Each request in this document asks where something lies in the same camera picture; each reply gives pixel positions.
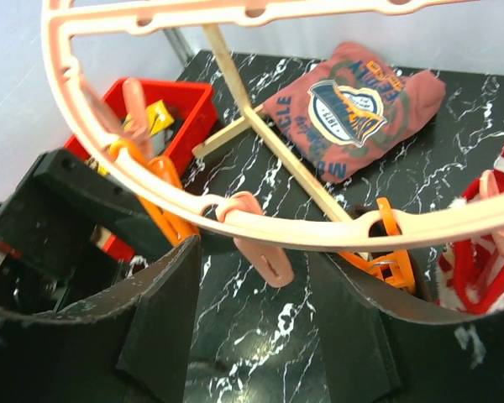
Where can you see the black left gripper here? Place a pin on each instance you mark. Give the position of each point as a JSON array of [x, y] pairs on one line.
[[67, 233]]

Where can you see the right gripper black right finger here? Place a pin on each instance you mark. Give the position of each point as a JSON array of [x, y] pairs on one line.
[[381, 344]]

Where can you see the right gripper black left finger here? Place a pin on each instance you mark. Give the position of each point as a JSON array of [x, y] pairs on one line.
[[128, 343]]

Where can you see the orange clothespin front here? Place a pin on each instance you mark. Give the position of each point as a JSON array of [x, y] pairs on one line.
[[393, 268]]

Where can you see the orange clothespin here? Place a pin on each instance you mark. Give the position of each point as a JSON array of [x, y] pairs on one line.
[[153, 179], [393, 268]]

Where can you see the red white striped sock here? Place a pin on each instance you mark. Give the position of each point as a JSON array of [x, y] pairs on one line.
[[470, 273]]

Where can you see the pink round clip hanger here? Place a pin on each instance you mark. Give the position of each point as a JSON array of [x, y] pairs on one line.
[[232, 199]]

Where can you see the orange clothespin left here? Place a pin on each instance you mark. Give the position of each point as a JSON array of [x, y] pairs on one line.
[[153, 179]]

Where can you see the pink clothespin left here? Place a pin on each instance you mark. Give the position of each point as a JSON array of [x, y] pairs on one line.
[[133, 94]]

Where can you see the yellow sock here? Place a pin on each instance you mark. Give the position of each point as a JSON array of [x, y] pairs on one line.
[[143, 125]]

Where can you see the red plastic bin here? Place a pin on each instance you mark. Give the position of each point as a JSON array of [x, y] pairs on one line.
[[181, 115]]

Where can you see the folded pink printed shirt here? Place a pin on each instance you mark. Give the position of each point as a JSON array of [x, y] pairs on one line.
[[351, 109]]

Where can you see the wooden drying rack frame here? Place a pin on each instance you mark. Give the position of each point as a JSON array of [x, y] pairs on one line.
[[250, 118]]

